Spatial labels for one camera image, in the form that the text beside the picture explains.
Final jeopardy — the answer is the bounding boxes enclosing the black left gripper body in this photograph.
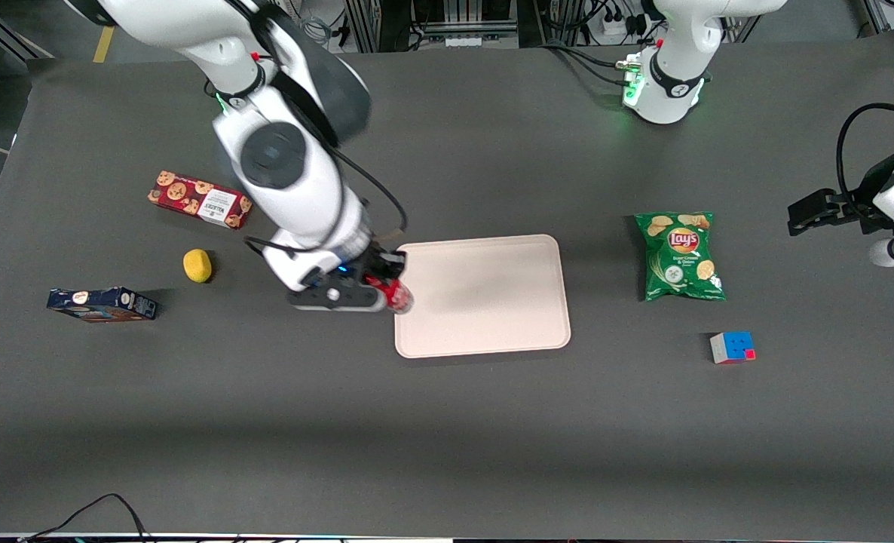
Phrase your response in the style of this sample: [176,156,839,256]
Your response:
[831,162,894,235]

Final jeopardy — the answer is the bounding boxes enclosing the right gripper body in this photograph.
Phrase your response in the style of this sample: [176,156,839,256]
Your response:
[262,230,387,293]

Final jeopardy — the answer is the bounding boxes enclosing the red soda can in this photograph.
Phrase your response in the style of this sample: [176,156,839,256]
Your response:
[366,276,415,314]

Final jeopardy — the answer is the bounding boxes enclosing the beige plastic tray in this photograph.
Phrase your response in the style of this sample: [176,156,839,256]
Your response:
[393,235,572,359]

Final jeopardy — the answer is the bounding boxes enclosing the yellow lemon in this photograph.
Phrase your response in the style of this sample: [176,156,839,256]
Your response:
[183,249,213,284]

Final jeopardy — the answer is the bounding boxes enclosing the red Walkers cookie box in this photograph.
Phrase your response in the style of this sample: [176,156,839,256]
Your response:
[147,170,253,230]

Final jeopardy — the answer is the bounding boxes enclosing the green Lay's chips bag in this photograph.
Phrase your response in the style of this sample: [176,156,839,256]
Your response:
[635,212,727,302]

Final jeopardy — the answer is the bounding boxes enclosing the Rubik's cube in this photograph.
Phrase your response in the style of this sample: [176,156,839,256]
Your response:
[710,331,757,365]

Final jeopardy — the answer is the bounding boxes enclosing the dark blue cookie box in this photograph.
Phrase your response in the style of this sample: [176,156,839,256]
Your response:
[47,287,159,324]

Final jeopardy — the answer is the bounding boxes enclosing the white power strip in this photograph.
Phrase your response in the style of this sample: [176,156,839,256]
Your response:
[596,8,648,38]

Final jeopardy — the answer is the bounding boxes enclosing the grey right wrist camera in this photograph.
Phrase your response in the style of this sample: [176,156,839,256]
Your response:
[287,285,387,312]

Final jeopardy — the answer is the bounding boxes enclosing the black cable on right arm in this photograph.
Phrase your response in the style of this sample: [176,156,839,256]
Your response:
[245,147,409,253]

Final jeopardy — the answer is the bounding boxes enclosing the thick black arched cable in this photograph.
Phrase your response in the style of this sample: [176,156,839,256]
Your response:
[837,102,894,219]

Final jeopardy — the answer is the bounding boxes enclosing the black cables at arm base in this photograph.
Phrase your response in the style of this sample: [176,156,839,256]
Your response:
[541,41,644,87]

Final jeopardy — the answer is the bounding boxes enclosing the thin black looped cable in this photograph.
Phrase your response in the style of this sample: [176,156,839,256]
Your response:
[21,493,154,543]

